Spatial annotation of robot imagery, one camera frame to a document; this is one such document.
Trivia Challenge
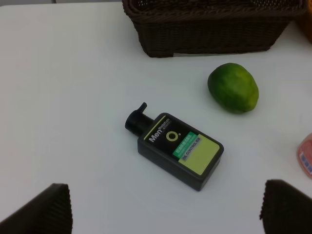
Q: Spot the green lime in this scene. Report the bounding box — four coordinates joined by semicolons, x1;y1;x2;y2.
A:
207;63;259;114

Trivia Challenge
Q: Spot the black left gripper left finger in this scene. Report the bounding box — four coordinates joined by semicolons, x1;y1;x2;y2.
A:
0;183;73;234

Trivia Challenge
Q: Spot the pink tube bottle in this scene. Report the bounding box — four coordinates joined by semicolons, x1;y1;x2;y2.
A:
296;133;312;178

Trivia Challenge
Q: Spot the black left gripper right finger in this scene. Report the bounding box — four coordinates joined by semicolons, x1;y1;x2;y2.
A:
259;179;312;234

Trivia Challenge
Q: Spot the dark brown wicker basket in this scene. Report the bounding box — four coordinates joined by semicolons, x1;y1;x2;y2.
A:
122;0;308;58

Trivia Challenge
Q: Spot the black green Mentholatum bottle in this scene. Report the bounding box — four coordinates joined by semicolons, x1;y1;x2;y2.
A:
125;103;224;191

